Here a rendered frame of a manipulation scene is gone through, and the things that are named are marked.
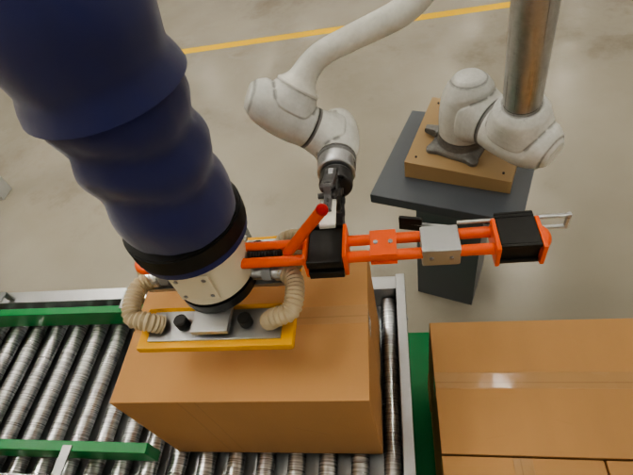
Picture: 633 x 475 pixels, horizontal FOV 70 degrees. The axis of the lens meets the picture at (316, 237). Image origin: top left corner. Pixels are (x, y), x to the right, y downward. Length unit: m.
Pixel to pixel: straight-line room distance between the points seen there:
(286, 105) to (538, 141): 0.72
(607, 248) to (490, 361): 1.20
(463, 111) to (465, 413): 0.88
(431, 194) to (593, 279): 1.05
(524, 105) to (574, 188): 1.48
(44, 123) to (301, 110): 0.55
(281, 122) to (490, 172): 0.81
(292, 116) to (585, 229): 1.86
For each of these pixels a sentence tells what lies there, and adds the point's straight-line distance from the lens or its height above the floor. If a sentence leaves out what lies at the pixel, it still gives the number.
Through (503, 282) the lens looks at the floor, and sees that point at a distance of 2.31.
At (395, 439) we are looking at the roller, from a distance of 1.39.
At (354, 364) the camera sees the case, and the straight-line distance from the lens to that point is 1.03.
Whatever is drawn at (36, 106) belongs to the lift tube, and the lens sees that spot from 0.65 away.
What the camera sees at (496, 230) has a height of 1.22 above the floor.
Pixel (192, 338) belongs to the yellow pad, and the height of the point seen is 1.10.
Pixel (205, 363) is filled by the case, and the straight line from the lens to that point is 1.13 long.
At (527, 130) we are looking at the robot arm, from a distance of 1.38.
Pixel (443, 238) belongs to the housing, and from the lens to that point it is 0.87.
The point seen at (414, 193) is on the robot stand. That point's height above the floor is 0.75.
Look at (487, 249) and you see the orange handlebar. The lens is 0.87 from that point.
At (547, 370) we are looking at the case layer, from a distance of 1.51.
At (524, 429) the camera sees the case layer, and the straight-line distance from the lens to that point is 1.44.
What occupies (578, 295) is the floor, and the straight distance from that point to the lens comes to 2.34.
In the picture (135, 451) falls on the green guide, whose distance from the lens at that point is 1.50.
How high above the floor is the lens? 1.89
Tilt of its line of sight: 49 degrees down
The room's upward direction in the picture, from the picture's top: 16 degrees counter-clockwise
